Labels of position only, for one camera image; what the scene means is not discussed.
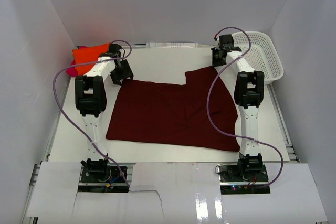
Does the folded orange t shirt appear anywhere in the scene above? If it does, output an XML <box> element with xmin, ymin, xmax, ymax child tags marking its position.
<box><xmin>72</xmin><ymin>43</ymin><xmax>109</xmax><ymax>76</ymax></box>

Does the folded pink t shirt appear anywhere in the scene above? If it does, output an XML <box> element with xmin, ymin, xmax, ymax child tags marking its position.
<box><xmin>66</xmin><ymin>60</ymin><xmax>78</xmax><ymax>77</ymax></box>

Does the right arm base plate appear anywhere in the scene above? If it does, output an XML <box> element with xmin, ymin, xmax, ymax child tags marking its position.
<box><xmin>214</xmin><ymin>164</ymin><xmax>271</xmax><ymax>195</ymax></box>

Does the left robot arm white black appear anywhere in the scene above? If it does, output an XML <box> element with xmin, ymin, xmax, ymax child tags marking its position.
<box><xmin>75</xmin><ymin>42</ymin><xmax>134</xmax><ymax>182</ymax></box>

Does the white perforated plastic basket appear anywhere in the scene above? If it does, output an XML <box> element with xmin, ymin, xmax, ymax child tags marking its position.
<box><xmin>244</xmin><ymin>31</ymin><xmax>284</xmax><ymax>85</ymax></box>

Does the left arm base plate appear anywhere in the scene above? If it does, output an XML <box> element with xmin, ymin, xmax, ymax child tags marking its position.
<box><xmin>78</xmin><ymin>165</ymin><xmax>129</xmax><ymax>193</ymax></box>

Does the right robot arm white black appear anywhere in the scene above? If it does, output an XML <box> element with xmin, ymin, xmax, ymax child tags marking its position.
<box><xmin>212</xmin><ymin>34</ymin><xmax>264</xmax><ymax>181</ymax></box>

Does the dark red t shirt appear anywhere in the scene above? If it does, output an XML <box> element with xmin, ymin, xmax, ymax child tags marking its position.
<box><xmin>106</xmin><ymin>67</ymin><xmax>240</xmax><ymax>152</ymax></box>

